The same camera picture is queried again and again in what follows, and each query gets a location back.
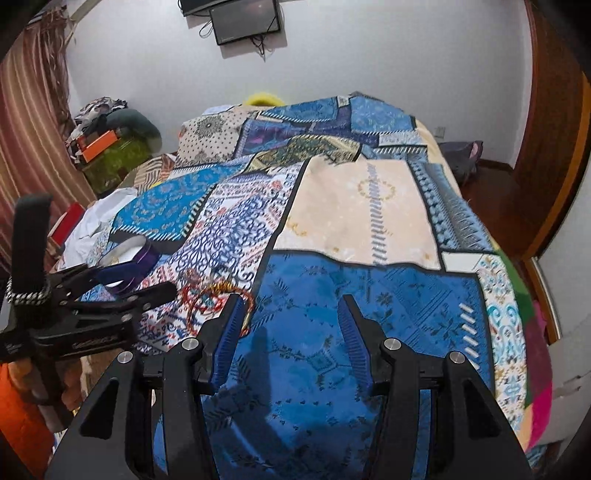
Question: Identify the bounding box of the red gold braided bracelet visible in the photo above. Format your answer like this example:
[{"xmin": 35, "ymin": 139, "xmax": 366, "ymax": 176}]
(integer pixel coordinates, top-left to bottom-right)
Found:
[{"xmin": 178, "ymin": 276, "xmax": 257, "ymax": 338}]

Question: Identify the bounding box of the purple heart-shaped jewelry box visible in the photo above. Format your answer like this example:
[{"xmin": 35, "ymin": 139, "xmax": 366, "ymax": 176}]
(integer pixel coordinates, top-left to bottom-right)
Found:
[{"xmin": 94, "ymin": 235, "xmax": 160, "ymax": 297}]

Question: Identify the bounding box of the red box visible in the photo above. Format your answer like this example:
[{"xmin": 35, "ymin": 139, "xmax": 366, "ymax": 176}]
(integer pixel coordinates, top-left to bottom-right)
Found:
[{"xmin": 48, "ymin": 202, "xmax": 85, "ymax": 247}]

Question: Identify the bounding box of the white cloth on bed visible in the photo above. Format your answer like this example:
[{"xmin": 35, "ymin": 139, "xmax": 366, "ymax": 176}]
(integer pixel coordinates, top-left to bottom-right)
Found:
[{"xmin": 55, "ymin": 187, "xmax": 138, "ymax": 271}]

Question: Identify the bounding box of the green patterned covered stand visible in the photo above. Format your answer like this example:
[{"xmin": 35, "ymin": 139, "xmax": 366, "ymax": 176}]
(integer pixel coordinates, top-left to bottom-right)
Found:
[{"xmin": 82, "ymin": 136, "xmax": 151, "ymax": 197}]

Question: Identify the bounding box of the striped pillow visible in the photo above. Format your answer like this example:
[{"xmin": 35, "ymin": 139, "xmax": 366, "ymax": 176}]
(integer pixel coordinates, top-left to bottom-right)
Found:
[{"xmin": 119, "ymin": 154, "xmax": 176, "ymax": 194}]

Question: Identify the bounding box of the red striped curtain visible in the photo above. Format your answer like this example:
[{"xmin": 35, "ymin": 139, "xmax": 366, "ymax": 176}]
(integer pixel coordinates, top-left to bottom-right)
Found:
[{"xmin": 1, "ymin": 8, "xmax": 96, "ymax": 274}]

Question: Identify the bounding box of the orange box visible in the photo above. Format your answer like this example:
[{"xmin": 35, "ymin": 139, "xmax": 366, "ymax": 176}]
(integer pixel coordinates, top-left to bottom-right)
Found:
[{"xmin": 82, "ymin": 130, "xmax": 118, "ymax": 163}]

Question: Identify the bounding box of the blue patchwork bedspread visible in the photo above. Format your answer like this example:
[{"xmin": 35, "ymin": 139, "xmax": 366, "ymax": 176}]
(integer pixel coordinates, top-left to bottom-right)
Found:
[{"xmin": 96, "ymin": 93, "xmax": 549, "ymax": 479}]

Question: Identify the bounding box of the pile of clothes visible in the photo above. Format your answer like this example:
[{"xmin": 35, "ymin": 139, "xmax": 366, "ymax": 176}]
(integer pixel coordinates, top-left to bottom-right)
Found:
[{"xmin": 65, "ymin": 96, "xmax": 162, "ymax": 155}]

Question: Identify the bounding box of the yellow round object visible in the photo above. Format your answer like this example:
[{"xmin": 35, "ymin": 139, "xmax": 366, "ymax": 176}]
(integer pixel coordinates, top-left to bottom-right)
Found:
[{"xmin": 243, "ymin": 92, "xmax": 286, "ymax": 107}]

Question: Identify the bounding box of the dark bag on floor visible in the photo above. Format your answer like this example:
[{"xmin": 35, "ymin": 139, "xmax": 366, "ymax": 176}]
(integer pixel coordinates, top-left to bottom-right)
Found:
[{"xmin": 439, "ymin": 141, "xmax": 483, "ymax": 186}]

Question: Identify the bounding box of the black white braided strap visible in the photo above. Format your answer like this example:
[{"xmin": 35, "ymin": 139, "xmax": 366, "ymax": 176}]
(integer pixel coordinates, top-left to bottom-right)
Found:
[{"xmin": 5, "ymin": 276, "xmax": 52, "ymax": 306}]

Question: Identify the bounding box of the small black wall monitor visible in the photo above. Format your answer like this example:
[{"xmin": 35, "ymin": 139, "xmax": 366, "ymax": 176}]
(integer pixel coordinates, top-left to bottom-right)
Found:
[{"xmin": 209, "ymin": 0, "xmax": 280, "ymax": 46}]

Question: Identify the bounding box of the black wall television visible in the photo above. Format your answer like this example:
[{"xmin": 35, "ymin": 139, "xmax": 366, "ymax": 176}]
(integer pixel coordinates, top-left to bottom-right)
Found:
[{"xmin": 177, "ymin": 0, "xmax": 226, "ymax": 17}]

